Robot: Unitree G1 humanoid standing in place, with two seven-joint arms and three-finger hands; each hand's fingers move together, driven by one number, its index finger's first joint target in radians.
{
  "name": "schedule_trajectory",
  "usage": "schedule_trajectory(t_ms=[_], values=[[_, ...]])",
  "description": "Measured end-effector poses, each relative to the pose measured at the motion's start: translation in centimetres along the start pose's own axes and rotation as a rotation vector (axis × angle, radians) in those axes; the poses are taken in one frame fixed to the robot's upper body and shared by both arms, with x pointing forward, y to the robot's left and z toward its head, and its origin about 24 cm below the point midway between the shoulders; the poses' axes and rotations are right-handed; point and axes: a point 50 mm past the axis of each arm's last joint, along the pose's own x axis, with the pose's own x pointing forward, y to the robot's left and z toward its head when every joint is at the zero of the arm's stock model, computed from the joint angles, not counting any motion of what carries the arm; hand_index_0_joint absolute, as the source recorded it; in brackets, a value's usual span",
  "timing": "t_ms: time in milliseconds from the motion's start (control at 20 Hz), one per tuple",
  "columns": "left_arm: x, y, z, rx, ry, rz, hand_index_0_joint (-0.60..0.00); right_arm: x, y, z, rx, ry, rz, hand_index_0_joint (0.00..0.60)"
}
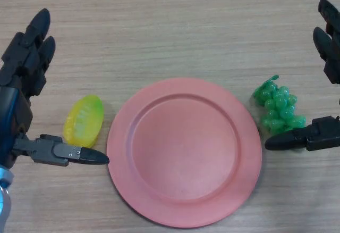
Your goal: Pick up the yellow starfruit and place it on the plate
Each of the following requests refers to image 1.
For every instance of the pink round plate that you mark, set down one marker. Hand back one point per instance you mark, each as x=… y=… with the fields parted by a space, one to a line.
x=186 y=158

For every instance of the green plastic grape bunch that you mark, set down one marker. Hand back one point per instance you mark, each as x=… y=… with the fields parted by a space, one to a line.
x=279 y=108

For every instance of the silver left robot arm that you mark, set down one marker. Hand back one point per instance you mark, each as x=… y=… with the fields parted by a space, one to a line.
x=4 y=203

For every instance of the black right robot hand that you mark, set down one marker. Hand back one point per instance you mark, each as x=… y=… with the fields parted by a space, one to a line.
x=318 y=137

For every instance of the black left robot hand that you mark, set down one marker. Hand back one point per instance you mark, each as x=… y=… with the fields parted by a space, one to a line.
x=24 y=57

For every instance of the yellow green plastic starfruit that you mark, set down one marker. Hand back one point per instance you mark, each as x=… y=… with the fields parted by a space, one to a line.
x=85 y=118

